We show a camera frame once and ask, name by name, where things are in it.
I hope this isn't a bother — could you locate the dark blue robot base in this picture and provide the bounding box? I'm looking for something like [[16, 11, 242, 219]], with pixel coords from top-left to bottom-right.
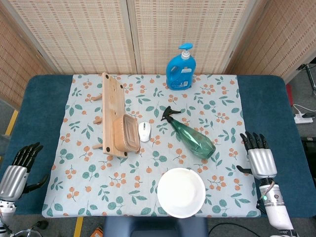
[[103, 216, 209, 237]]

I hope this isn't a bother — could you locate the blue pump detergent bottle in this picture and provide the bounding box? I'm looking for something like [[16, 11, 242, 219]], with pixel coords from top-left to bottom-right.
[[165, 43, 197, 91]]

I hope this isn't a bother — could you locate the white power strip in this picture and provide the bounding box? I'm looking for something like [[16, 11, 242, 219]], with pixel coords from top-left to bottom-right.
[[293, 113, 314, 124]]

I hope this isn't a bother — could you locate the white power cable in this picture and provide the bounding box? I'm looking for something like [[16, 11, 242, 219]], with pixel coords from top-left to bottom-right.
[[292, 103, 307, 117]]

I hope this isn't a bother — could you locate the black box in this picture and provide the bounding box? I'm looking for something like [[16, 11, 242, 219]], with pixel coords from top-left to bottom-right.
[[300, 137, 316, 173]]

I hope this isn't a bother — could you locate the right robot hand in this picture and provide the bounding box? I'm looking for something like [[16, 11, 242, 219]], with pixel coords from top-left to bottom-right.
[[236, 131, 277, 180]]

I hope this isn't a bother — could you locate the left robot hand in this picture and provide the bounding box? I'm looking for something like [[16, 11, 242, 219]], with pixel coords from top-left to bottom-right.
[[0, 142, 49, 201]]

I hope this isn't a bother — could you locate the floral tablecloth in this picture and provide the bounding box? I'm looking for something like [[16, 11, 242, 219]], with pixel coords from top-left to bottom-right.
[[41, 74, 262, 218]]

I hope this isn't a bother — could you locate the white computer mouse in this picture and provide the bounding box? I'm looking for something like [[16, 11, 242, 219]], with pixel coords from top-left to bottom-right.
[[138, 121, 152, 143]]

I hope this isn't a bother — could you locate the bamboo folding screen panel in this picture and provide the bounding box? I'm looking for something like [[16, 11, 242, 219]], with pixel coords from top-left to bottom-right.
[[0, 9, 51, 108], [224, 0, 316, 83], [0, 0, 138, 75], [127, 0, 270, 75]]

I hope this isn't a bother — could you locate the red flat object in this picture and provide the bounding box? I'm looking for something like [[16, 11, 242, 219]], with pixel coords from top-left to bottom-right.
[[285, 83, 295, 107]]

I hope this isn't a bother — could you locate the chair base with castors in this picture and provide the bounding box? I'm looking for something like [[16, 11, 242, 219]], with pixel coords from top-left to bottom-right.
[[14, 220, 49, 237]]

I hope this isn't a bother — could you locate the green spray bottle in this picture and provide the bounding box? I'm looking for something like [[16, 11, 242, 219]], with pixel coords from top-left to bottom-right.
[[160, 106, 217, 160]]

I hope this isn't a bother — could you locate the wooden board rack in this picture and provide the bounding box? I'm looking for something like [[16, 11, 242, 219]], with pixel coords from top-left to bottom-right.
[[92, 72, 129, 158]]

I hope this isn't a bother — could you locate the white paper bowl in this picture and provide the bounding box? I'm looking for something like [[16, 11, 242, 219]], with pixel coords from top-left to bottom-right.
[[157, 167, 206, 219]]

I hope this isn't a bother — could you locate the black cable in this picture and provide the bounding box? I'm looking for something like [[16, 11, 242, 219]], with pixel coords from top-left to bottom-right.
[[208, 223, 262, 237]]

